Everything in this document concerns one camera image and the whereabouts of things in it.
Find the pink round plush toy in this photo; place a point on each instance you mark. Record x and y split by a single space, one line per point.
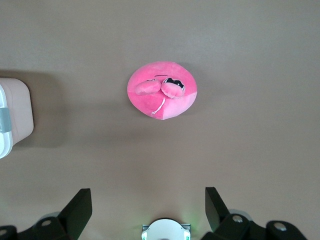
150 105

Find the white box lid grey latches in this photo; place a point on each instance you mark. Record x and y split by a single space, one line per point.
5 145

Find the brown table mat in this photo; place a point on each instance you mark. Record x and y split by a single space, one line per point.
225 150

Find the pink plastic storage box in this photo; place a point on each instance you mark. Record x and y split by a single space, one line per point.
22 112

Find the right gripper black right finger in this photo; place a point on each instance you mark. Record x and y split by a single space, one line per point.
217 212

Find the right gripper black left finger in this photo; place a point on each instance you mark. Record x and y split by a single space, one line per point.
75 215

